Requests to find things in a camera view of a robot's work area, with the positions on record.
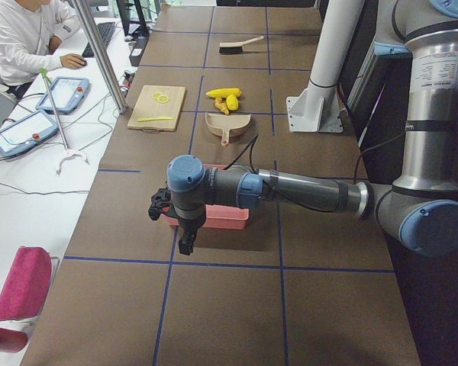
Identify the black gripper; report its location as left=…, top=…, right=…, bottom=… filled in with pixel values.
left=148, top=188, right=206, bottom=255

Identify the beige plastic dustpan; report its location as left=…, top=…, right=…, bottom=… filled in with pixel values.
left=205, top=113, right=251, bottom=146

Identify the brown toy ginger root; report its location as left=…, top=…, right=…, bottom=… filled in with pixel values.
left=214, top=97, right=230, bottom=115

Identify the yellow toy corn cob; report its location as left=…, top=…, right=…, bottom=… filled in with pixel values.
left=205, top=88, right=242, bottom=98

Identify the beige hand brush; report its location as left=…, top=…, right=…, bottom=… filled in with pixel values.
left=218, top=36, right=265, bottom=55

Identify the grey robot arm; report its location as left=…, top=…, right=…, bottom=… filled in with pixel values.
left=148, top=1, right=458, bottom=256

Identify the pink plastic bin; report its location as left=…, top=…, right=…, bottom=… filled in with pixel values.
left=162, top=156, right=250, bottom=230

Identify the yellow plastic knife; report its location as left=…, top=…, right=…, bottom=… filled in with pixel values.
left=137, top=116, right=173, bottom=123

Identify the bamboo cutting board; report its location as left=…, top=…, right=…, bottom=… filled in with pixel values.
left=127, top=85, right=186, bottom=132

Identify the lemon slice near edge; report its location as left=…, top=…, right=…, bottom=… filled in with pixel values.
left=157, top=95, right=169, bottom=104

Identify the thin metal rod stand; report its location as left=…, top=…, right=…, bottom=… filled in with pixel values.
left=39, top=68, right=89, bottom=175

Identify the magenta cloth chair back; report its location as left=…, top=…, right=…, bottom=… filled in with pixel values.
left=0, top=246, right=53, bottom=323

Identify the teach pendant near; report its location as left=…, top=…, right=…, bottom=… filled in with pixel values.
left=0, top=111, right=59, bottom=157

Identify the teach pendant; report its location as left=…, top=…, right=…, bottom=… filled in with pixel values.
left=0, top=111, right=59, bottom=157
left=48, top=76, right=90, bottom=114

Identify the teach pendant far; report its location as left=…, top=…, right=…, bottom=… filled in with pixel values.
left=48, top=76, right=90, bottom=114

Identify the black power strip box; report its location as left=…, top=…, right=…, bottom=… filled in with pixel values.
left=129, top=37, right=149, bottom=67

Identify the black keyboard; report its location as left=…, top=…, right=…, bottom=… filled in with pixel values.
left=82, top=21, right=115, bottom=58

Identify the seated person white shirt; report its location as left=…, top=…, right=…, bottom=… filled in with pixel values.
left=0, top=0, right=86, bottom=98

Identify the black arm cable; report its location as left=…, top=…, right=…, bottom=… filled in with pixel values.
left=224, top=133, right=260, bottom=172

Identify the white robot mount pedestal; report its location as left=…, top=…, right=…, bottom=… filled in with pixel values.
left=286, top=0, right=365, bottom=133

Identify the aluminium frame post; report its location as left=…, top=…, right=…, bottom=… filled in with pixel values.
left=72, top=0, right=127, bottom=114

